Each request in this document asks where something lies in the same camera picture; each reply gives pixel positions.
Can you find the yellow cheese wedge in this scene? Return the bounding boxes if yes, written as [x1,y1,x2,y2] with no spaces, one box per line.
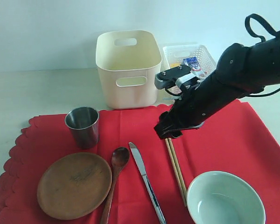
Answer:
[170,62,182,68]

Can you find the blue white milk carton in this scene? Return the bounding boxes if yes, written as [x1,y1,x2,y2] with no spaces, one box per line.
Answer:
[182,56,207,80]

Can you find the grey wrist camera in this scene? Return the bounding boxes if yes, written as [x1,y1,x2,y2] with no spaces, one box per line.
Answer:
[154,65,199,95]

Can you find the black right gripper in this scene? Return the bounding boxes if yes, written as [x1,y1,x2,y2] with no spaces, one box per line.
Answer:
[154,74,240,139]

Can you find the white woven plastic basket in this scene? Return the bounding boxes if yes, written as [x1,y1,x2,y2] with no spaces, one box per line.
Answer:
[162,43,217,76]

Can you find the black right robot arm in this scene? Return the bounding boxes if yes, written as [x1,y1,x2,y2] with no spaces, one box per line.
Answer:
[154,31,280,139]

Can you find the cream plastic bin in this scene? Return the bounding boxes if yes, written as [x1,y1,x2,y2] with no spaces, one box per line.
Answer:
[95,30,162,109]

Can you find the right wooden chopstick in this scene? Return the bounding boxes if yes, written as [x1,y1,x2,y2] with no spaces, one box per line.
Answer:
[168,138,187,196]

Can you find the pale green ceramic bowl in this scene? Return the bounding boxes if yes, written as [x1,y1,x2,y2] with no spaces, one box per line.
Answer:
[187,171,266,224]

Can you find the brown wooden plate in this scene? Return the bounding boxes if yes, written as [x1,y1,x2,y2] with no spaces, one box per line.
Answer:
[37,152,112,220]

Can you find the brown wooden spoon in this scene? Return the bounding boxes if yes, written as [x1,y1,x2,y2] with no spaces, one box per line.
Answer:
[100,147,130,224]

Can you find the left wooden chopstick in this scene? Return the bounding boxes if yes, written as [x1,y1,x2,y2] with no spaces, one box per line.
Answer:
[165,138,187,207]

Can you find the silver table knife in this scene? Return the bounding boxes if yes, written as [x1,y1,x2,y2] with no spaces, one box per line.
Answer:
[128,142,167,224]

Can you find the red scalloped cloth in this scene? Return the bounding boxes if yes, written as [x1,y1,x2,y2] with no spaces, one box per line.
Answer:
[0,100,280,224]

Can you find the wooden chopstick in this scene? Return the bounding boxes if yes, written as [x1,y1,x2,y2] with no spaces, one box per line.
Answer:
[168,138,187,196]
[165,138,187,207]

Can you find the stainless steel cup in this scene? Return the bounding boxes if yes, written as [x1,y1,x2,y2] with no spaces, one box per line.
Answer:
[64,106,99,149]

